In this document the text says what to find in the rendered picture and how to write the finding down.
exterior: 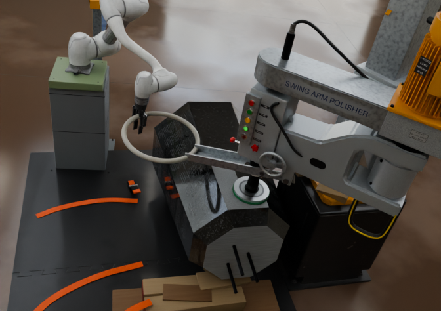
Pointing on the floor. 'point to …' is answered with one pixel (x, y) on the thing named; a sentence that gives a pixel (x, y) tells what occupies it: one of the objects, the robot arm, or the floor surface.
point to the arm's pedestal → (81, 127)
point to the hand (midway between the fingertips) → (138, 127)
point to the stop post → (96, 18)
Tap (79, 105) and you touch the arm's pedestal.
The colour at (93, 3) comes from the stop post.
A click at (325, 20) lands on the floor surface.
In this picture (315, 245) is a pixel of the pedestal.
